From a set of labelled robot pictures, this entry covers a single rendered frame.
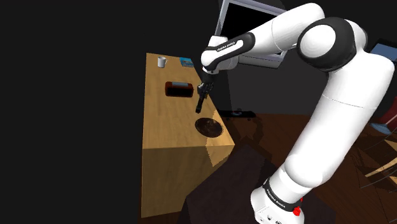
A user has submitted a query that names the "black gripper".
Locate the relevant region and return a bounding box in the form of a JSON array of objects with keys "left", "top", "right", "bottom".
[{"left": 195, "top": 71, "right": 216, "bottom": 115}]

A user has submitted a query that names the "dark round plate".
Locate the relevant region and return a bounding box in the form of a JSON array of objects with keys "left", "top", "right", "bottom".
[{"left": 194, "top": 117, "right": 223, "bottom": 138}]

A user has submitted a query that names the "dark red tissue box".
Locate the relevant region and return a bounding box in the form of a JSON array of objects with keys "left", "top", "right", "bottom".
[{"left": 164, "top": 81, "right": 195, "bottom": 99}]

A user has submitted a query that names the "wooden cabinet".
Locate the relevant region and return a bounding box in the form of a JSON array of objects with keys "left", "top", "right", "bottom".
[{"left": 141, "top": 52, "right": 235, "bottom": 219}]

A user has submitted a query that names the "black skateboard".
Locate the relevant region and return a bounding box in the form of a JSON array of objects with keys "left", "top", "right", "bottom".
[{"left": 216, "top": 108, "right": 257, "bottom": 122}]

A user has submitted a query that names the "dark robot stand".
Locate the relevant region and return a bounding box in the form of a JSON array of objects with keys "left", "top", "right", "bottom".
[{"left": 176, "top": 143, "right": 337, "bottom": 224}]

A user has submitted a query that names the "white framed monitor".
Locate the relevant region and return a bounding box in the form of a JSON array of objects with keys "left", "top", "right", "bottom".
[{"left": 214, "top": 0, "right": 289, "bottom": 69}]

